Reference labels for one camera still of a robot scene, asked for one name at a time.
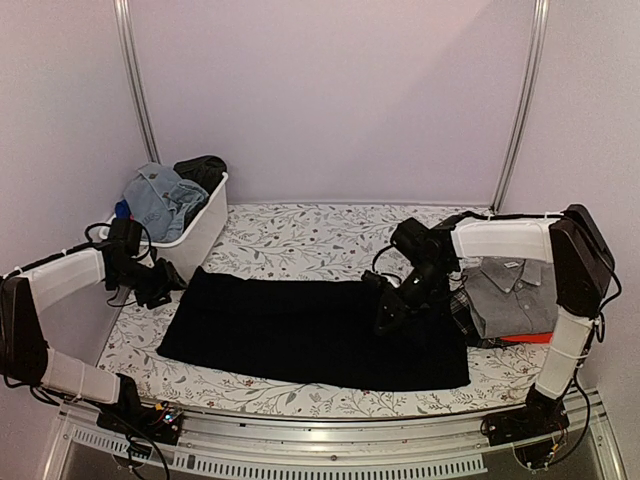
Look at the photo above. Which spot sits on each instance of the white plastic laundry basket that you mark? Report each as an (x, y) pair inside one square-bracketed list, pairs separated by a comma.
[(190, 250)]

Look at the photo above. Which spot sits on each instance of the blue garment in basket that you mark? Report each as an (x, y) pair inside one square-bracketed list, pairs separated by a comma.
[(123, 211)]

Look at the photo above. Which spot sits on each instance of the red folded t-shirt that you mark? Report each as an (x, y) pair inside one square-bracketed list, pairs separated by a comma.
[(540, 338)]

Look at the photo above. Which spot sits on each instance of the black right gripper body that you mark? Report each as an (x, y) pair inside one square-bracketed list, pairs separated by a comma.
[(427, 280)]

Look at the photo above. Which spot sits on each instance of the floral patterned table cover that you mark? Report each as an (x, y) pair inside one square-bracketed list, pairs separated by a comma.
[(308, 242)]

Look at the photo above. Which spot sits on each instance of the grey button-up shirt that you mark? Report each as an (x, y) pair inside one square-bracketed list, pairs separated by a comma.
[(510, 296)]

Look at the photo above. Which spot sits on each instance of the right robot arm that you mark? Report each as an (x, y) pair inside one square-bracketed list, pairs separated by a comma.
[(569, 241)]

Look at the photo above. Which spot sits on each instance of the aluminium table front rail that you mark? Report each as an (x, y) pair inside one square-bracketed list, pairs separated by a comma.
[(234, 445)]

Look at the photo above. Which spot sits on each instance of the aluminium frame post right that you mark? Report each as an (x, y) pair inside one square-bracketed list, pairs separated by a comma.
[(525, 98)]

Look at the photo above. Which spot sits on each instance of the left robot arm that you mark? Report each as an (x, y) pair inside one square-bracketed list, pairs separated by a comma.
[(28, 358)]

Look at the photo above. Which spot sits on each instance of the aluminium frame post left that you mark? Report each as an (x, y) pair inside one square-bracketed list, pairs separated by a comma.
[(132, 68)]

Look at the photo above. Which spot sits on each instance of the aluminium frame post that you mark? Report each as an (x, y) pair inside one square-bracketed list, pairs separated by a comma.
[(132, 68), (525, 98)]

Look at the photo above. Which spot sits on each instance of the black garment with logo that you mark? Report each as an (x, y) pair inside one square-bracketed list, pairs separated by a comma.
[(312, 332)]

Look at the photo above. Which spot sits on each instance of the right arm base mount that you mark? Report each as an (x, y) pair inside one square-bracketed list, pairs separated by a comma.
[(536, 433)]

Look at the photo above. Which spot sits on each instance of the dark olive garment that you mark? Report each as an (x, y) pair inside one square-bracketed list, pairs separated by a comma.
[(207, 171)]

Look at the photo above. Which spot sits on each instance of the black white plaid garment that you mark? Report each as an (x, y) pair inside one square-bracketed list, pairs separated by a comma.
[(461, 313)]

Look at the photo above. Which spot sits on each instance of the light blue denim garment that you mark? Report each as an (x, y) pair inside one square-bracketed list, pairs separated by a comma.
[(163, 202)]

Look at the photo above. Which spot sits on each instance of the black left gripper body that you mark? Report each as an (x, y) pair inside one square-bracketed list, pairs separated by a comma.
[(145, 281)]

